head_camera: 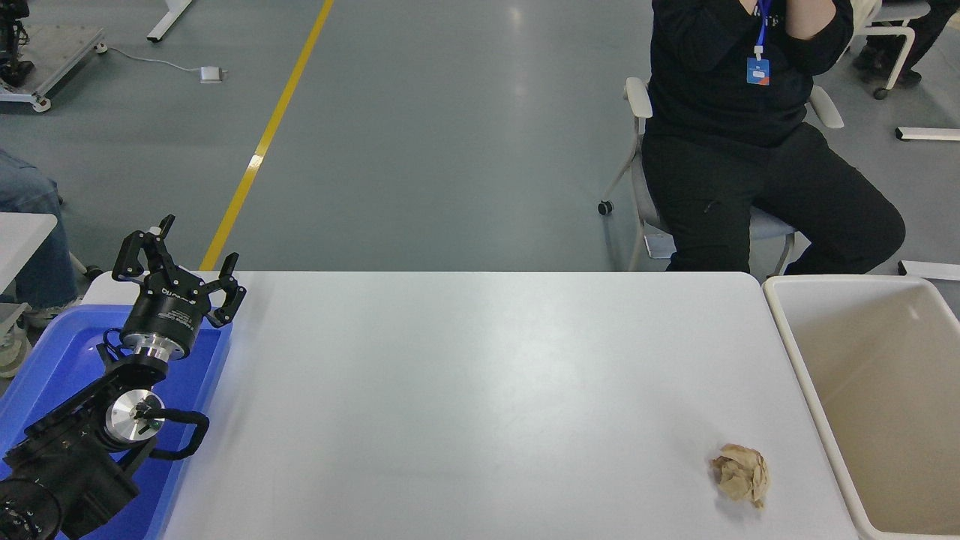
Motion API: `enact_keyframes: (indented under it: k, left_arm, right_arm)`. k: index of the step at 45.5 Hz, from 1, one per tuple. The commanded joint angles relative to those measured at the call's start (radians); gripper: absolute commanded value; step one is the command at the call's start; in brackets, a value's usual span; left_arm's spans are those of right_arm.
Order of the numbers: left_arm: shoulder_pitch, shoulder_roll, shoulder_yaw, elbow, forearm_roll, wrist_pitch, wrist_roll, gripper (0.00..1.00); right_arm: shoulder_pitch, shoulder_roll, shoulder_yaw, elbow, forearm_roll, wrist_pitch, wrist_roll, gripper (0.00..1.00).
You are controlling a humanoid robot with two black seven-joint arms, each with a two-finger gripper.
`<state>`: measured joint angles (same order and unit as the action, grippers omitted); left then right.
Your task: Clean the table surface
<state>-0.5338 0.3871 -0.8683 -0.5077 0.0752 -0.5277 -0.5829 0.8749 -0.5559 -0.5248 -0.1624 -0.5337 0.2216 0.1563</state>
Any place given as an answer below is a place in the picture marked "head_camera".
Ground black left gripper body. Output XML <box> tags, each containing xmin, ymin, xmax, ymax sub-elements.
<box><xmin>120</xmin><ymin>274</ymin><xmax>209</xmax><ymax>355</ymax></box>

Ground tan paper ball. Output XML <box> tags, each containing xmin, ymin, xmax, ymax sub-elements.
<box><xmin>709</xmin><ymin>443</ymin><xmax>771</xmax><ymax>509</ymax></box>

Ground person beside small table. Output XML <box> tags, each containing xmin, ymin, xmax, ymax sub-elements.
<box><xmin>0</xmin><ymin>148</ymin><xmax>86</xmax><ymax>328</ymax></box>

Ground blue plastic tray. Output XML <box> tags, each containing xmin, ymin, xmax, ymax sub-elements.
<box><xmin>0</xmin><ymin>303</ymin><xmax>234</xmax><ymax>540</ymax></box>

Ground small white side table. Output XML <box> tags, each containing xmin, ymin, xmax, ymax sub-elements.
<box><xmin>0</xmin><ymin>212</ymin><xmax>59</xmax><ymax>295</ymax></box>

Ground white table leg base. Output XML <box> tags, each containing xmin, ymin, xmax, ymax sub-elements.
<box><xmin>0</xmin><ymin>300</ymin><xmax>35</xmax><ymax>377</ymax></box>

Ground grey wheeled platform cart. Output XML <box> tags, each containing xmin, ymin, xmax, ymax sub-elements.
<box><xmin>0</xmin><ymin>25</ymin><xmax>109</xmax><ymax>113</ymax></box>

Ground white desk foot bar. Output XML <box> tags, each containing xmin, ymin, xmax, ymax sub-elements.
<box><xmin>146</xmin><ymin>0</ymin><xmax>195</xmax><ymax>44</ymax></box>
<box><xmin>898</xmin><ymin>260</ymin><xmax>960</xmax><ymax>284</ymax></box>
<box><xmin>895</xmin><ymin>126</ymin><xmax>960</xmax><ymax>142</ymax></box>

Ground black machine on cart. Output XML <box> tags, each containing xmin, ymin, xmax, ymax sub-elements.
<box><xmin>0</xmin><ymin>0</ymin><xmax>35</xmax><ymax>87</ymax></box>

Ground white wheeled office chair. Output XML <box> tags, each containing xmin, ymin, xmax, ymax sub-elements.
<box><xmin>598</xmin><ymin>75</ymin><xmax>845</xmax><ymax>272</ymax></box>

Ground seated person with badge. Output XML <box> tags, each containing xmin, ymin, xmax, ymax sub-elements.
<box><xmin>641</xmin><ymin>0</ymin><xmax>907</xmax><ymax>275</ymax></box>

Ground large pale plastic bin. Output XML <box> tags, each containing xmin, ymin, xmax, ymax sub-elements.
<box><xmin>763</xmin><ymin>274</ymin><xmax>960</xmax><ymax>540</ymax></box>

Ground white chair with caster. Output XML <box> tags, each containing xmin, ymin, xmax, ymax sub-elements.
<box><xmin>857</xmin><ymin>0</ymin><xmax>933</xmax><ymax>100</ymax></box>

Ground person behind white chair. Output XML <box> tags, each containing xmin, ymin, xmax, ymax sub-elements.
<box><xmin>855</xmin><ymin>0</ymin><xmax>960</xmax><ymax>86</ymax></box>

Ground white floor cable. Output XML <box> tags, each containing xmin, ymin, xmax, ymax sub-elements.
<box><xmin>106</xmin><ymin>46</ymin><xmax>203</xmax><ymax>75</ymax></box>

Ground blue lanyard badge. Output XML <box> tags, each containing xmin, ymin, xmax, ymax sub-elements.
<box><xmin>746</xmin><ymin>0</ymin><xmax>773</xmax><ymax>86</ymax></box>

